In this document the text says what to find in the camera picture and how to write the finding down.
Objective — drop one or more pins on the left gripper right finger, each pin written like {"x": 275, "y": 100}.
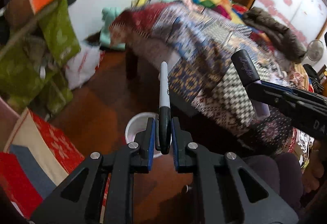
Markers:
{"x": 227, "y": 190}

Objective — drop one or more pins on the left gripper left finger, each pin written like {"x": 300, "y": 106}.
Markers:
{"x": 100, "y": 189}

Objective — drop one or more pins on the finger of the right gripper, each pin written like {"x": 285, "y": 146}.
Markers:
{"x": 305, "y": 115}
{"x": 278, "y": 89}

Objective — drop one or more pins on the black purple tube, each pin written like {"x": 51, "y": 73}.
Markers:
{"x": 248, "y": 75}

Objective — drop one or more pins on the black white marker pen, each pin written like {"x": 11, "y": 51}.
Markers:
{"x": 163, "y": 119}

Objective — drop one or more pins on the right hand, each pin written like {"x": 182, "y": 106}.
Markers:
{"x": 314, "y": 170}

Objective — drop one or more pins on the brown puffer jacket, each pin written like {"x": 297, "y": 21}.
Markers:
{"x": 281, "y": 36}

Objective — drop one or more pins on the white standing fan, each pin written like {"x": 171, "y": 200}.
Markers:
{"x": 315, "y": 50}

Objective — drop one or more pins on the red floral box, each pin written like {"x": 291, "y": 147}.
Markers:
{"x": 51, "y": 148}

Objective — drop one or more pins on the patchwork patterned bedspread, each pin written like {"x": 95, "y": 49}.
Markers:
{"x": 197, "y": 44}

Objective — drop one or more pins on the colourful block blanket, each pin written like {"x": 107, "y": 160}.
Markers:
{"x": 227, "y": 8}

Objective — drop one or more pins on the white plastic shopping bag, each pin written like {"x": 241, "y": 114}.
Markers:
{"x": 83, "y": 66}

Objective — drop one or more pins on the green patterned gift bag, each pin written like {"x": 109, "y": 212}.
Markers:
{"x": 33, "y": 59}

